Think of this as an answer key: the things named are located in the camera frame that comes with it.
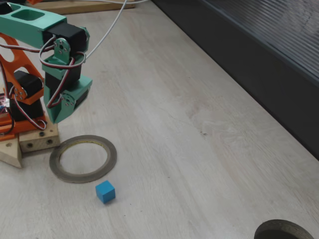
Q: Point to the green gripper, black servo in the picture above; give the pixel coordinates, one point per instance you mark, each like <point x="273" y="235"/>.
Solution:
<point x="59" y="111"/>

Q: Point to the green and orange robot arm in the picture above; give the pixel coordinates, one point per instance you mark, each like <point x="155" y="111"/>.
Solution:
<point x="25" y="27"/>

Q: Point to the blue cube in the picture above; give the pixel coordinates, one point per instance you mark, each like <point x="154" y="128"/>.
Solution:
<point x="105" y="192"/>

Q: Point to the wooden base block with holes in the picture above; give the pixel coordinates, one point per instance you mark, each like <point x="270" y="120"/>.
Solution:
<point x="37" y="142"/>

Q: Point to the circuit board with leds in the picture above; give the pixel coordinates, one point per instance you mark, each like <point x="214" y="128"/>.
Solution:
<point x="3" y="103"/>

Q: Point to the wooden wedge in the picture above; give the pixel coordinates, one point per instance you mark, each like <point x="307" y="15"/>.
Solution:
<point x="12" y="154"/>

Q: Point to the wooden board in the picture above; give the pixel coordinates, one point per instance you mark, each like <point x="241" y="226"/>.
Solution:
<point x="82" y="7"/>

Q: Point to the dark window sill ledge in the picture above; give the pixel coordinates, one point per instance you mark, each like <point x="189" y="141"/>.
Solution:
<point x="249" y="54"/>

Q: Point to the dark round roll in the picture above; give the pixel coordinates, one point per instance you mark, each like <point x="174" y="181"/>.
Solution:
<point x="284" y="227"/>

